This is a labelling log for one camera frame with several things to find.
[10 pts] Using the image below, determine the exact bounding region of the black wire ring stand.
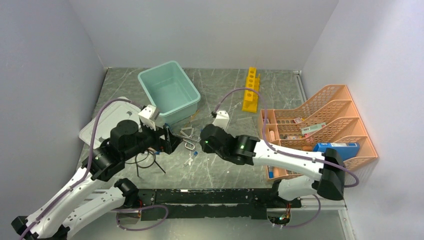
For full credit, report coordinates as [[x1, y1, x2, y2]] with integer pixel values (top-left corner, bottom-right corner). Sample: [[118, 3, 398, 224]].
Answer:
[[132, 150, 167, 178]]

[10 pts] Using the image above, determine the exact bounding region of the yellow test tube rack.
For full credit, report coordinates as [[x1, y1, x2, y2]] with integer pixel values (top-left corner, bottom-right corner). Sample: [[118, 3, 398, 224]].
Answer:
[[242, 67, 261, 113]]

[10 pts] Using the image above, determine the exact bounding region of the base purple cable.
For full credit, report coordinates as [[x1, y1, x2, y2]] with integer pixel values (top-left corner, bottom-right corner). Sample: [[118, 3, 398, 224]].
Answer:
[[115, 203, 170, 232]]

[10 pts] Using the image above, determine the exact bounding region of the blue binder folder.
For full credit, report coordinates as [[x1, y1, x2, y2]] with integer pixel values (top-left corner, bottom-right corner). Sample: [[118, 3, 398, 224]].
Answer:
[[312, 142, 360, 161]]

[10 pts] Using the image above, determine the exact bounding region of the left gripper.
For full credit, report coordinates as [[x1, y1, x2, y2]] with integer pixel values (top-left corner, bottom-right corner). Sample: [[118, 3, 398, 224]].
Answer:
[[123, 118, 183, 160]]

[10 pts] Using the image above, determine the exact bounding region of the orange mesh file organizer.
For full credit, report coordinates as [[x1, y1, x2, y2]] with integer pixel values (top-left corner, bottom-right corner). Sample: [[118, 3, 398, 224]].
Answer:
[[257, 84, 378, 171]]

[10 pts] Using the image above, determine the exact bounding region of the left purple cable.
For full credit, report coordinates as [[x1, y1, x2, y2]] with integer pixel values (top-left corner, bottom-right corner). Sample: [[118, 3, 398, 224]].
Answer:
[[18, 98, 143, 240]]

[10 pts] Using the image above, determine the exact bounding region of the white plastic bin lid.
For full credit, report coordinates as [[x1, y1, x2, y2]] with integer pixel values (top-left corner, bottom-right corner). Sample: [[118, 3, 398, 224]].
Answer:
[[93, 101, 141, 149]]

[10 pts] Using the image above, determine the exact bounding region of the mint green plastic bin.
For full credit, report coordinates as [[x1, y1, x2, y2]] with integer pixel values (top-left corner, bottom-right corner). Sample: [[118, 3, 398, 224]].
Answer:
[[137, 60, 201, 125]]

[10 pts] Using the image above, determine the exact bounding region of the amber rubber tubing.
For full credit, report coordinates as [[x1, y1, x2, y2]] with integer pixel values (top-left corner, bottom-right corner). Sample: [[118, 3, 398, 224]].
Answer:
[[189, 109, 200, 122]]

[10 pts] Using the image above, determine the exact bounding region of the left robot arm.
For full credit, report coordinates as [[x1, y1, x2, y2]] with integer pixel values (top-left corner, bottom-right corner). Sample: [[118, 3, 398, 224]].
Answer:
[[11, 119, 183, 240]]

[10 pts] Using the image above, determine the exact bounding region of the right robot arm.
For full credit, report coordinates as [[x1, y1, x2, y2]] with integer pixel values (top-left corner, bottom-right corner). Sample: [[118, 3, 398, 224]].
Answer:
[[199, 124, 346, 207]]

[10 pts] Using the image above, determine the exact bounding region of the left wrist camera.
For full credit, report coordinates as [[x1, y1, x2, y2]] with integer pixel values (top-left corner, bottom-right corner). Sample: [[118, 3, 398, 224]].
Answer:
[[138, 104, 160, 131]]

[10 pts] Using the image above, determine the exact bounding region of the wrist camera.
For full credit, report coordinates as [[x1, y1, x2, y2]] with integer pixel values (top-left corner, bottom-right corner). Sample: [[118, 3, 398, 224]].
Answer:
[[212, 109, 230, 131], [138, 104, 160, 131]]

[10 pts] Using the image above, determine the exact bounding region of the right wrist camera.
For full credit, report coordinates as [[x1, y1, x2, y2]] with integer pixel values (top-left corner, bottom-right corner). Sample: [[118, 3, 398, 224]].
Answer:
[[212, 109, 230, 131]]

